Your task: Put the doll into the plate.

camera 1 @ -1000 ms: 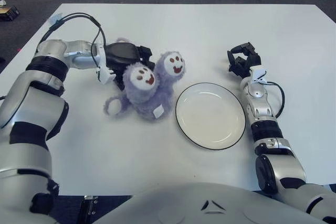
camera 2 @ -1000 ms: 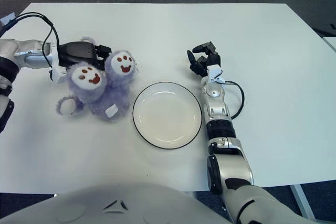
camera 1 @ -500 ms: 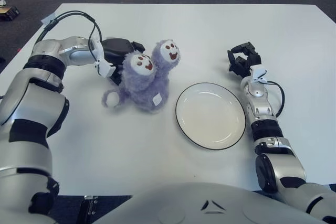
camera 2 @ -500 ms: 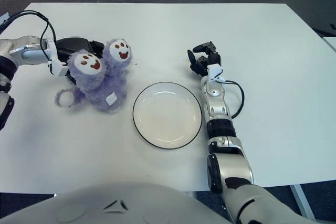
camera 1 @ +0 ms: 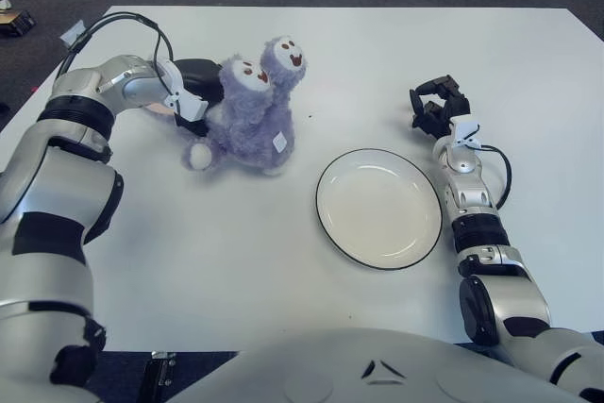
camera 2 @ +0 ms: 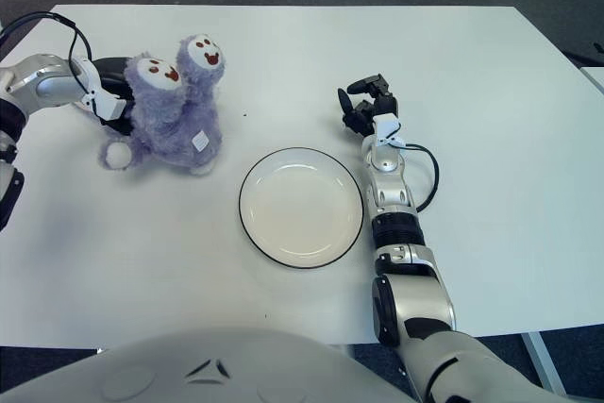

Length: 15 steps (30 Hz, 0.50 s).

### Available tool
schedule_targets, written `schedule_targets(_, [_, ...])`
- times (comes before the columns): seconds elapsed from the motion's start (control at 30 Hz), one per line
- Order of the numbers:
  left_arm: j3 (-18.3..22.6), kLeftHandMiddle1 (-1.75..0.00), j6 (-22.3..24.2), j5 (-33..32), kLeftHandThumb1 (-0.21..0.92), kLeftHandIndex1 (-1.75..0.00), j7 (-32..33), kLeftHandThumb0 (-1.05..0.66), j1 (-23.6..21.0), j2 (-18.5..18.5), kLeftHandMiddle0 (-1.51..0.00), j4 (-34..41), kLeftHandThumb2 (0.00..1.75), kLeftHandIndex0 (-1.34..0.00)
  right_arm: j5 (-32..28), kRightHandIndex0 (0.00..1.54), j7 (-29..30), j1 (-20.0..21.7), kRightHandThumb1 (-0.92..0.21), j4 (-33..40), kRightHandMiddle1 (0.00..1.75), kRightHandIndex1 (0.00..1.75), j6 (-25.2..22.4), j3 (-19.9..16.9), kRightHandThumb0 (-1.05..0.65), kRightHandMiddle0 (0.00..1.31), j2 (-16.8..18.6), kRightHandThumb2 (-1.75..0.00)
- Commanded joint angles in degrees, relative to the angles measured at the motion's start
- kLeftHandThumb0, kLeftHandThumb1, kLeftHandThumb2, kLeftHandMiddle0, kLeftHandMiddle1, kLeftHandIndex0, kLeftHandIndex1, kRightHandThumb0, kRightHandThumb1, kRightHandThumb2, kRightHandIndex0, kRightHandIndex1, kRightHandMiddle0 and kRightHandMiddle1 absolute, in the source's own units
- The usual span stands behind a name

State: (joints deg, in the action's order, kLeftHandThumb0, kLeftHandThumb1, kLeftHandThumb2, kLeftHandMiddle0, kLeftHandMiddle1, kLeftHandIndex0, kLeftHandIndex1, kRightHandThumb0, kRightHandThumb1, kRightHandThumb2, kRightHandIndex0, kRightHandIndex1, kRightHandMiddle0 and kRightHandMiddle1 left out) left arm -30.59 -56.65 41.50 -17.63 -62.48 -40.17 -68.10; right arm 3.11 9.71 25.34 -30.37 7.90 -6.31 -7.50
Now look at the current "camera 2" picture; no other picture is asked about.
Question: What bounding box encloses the white side table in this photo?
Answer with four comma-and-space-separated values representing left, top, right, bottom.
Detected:
579, 65, 604, 95

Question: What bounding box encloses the white plate with black rim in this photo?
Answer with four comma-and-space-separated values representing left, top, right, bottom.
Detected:
238, 146, 365, 271

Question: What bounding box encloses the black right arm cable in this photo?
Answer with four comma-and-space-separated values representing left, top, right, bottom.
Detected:
403, 143, 441, 213

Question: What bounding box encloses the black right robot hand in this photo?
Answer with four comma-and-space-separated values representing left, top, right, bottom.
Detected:
337, 74, 400, 138

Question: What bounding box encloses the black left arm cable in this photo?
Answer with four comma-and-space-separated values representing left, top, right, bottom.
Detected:
0, 11, 93, 92

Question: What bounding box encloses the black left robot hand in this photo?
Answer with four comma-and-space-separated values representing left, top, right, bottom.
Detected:
92, 57, 136, 138

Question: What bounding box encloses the purple plush bunny doll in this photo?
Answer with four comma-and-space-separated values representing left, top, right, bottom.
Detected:
97, 33, 231, 176

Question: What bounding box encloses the white table leg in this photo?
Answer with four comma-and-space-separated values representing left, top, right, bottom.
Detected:
521, 329, 567, 397

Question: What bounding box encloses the grey robot torso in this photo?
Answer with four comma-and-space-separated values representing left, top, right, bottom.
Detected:
0, 326, 421, 403

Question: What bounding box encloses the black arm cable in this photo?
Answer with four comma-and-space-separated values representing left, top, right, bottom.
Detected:
403, 143, 441, 213
0, 11, 93, 92

